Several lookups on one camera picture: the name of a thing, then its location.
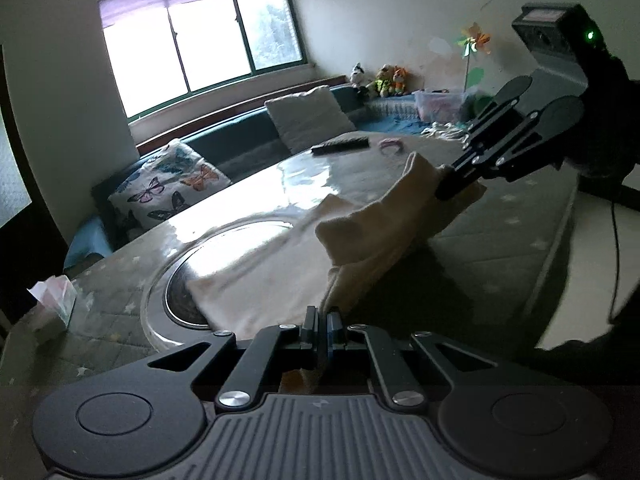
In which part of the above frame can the round recessed table burner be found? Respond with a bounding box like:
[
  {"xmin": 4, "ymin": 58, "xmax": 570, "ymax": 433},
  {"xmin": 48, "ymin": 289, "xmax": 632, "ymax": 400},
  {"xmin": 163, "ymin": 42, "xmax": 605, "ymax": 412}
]
[{"xmin": 140, "ymin": 211, "xmax": 297, "ymax": 351}]

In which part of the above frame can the cream beige garment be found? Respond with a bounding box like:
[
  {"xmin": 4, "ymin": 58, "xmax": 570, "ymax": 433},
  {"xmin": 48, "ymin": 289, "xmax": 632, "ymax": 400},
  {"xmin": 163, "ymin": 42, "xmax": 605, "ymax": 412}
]
[{"xmin": 189, "ymin": 152, "xmax": 486, "ymax": 339}]

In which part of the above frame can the tissue pack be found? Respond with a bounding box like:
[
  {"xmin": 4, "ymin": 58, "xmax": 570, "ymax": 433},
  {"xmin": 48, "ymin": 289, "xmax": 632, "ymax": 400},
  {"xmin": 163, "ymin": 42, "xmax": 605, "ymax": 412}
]
[{"xmin": 26, "ymin": 275, "xmax": 77, "ymax": 344}]

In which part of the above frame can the grey plain pillow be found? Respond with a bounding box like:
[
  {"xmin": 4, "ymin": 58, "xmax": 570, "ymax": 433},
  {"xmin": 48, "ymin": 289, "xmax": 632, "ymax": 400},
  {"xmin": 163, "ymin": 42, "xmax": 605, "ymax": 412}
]
[{"xmin": 265, "ymin": 86, "xmax": 356, "ymax": 154}]

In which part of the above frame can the black white plush toy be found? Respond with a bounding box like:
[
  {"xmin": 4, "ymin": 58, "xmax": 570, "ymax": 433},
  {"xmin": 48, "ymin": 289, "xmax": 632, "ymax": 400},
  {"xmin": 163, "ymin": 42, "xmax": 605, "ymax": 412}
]
[{"xmin": 349, "ymin": 63, "xmax": 369, "ymax": 89}]

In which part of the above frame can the grey quilted star table cover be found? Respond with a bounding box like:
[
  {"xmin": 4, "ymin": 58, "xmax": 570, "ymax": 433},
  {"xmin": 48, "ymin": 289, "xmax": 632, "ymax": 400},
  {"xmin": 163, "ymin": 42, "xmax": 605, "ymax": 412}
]
[{"xmin": 1, "ymin": 136, "xmax": 577, "ymax": 479}]

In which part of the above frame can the colourful paper pinwheel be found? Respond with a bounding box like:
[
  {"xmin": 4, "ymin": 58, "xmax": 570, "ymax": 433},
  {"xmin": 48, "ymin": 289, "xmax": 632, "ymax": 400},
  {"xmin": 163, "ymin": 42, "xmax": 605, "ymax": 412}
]
[{"xmin": 457, "ymin": 22, "xmax": 491, "ymax": 91}]

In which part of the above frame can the blue bench sofa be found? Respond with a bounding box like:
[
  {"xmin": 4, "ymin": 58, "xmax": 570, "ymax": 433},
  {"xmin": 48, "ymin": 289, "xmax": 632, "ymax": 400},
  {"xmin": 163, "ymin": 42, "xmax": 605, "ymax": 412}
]
[{"xmin": 63, "ymin": 84, "xmax": 426, "ymax": 271}]

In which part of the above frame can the clear plastic storage box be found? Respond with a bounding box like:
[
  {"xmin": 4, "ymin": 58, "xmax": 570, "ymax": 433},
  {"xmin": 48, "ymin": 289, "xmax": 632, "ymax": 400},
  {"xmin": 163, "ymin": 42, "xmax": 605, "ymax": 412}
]
[{"xmin": 413, "ymin": 90, "xmax": 475, "ymax": 124}]

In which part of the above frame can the orange plush toy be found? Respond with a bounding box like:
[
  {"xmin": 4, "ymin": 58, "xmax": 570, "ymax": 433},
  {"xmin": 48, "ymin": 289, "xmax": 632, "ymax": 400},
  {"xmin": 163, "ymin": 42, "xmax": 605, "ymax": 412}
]
[{"xmin": 390, "ymin": 66, "xmax": 408, "ymax": 96}]

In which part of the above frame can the black remote control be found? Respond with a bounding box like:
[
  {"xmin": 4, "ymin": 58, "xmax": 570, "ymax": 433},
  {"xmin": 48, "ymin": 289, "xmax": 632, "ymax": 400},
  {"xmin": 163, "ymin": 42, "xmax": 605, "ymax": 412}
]
[{"xmin": 310, "ymin": 136, "xmax": 370, "ymax": 156}]

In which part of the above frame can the butterfly print pillow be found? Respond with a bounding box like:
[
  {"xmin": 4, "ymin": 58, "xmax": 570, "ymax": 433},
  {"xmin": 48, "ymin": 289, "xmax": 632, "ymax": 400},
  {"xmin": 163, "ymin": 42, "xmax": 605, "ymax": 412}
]
[{"xmin": 108, "ymin": 140, "xmax": 232, "ymax": 240}]

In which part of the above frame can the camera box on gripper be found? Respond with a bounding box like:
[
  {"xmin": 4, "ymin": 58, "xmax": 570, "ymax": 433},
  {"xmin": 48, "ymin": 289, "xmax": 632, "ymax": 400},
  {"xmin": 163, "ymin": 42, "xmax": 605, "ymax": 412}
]
[{"xmin": 512, "ymin": 3, "xmax": 612, "ymax": 84}]

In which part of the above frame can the black cable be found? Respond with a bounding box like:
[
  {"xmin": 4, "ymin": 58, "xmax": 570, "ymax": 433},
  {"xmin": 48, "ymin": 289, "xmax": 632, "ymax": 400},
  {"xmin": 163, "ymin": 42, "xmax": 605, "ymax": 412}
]
[{"xmin": 606, "ymin": 199, "xmax": 624, "ymax": 326}]

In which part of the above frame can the green yellow plush toy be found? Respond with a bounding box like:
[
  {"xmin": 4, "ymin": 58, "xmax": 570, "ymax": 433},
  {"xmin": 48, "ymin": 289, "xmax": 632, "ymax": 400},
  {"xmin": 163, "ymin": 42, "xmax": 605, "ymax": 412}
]
[{"xmin": 373, "ymin": 64, "xmax": 395, "ymax": 98}]

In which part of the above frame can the crumpled light cloth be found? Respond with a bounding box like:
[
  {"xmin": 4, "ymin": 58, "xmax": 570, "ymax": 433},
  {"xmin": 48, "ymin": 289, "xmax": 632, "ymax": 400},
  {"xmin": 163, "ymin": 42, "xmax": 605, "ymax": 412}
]
[{"xmin": 420, "ymin": 122, "xmax": 469, "ymax": 142}]

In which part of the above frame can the pink hair scrunchie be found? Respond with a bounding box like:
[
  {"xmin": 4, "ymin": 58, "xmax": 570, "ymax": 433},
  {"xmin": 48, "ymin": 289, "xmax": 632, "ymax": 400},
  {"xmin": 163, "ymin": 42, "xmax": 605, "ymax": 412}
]
[{"xmin": 378, "ymin": 138, "xmax": 405, "ymax": 155}]

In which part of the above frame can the window with green frame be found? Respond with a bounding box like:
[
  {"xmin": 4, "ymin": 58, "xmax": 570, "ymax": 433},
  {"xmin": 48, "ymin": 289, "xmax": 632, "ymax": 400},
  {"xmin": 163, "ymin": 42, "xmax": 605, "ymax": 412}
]
[{"xmin": 98, "ymin": 0, "xmax": 306, "ymax": 120}]

